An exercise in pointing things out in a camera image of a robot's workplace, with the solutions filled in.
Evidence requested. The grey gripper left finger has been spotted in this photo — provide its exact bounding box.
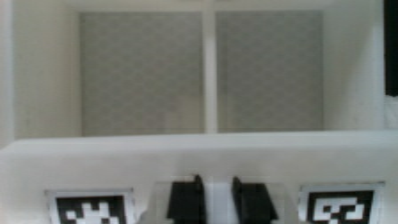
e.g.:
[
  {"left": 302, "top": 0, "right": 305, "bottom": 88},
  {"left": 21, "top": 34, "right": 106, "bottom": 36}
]
[{"left": 167, "top": 175, "right": 206, "bottom": 224}]

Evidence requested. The white cabinet body box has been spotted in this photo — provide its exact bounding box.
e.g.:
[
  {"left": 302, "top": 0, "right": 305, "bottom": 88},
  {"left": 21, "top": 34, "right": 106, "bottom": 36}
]
[{"left": 0, "top": 0, "right": 389, "bottom": 148}]

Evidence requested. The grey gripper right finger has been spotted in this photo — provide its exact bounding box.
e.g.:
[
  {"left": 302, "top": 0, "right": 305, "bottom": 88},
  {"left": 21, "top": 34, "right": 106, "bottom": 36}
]
[{"left": 231, "top": 177, "right": 279, "bottom": 224}]

